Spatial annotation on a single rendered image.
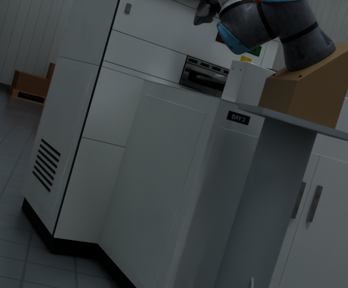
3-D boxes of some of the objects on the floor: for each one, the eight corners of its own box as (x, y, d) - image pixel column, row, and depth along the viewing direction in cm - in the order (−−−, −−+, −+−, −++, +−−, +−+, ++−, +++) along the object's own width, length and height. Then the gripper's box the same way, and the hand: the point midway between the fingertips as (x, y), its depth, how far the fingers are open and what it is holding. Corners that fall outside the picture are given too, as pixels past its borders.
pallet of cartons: (77, 111, 1121) (87, 73, 1115) (79, 115, 1017) (90, 74, 1011) (7, 91, 1090) (18, 52, 1084) (2, 94, 985) (13, 51, 979)
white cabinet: (91, 261, 239) (143, 80, 233) (263, 282, 285) (310, 131, 279) (151, 336, 183) (222, 99, 177) (352, 346, 229) (414, 159, 223)
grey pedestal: (331, 462, 141) (432, 155, 134) (169, 438, 131) (271, 106, 124) (261, 359, 190) (333, 132, 184) (140, 336, 180) (212, 95, 174)
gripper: (235, -21, 206) (199, 19, 203) (244, -4, 212) (210, 36, 209) (220, -25, 212) (185, 15, 209) (230, -8, 218) (196, 31, 215)
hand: (195, 22), depth 211 cm, fingers closed
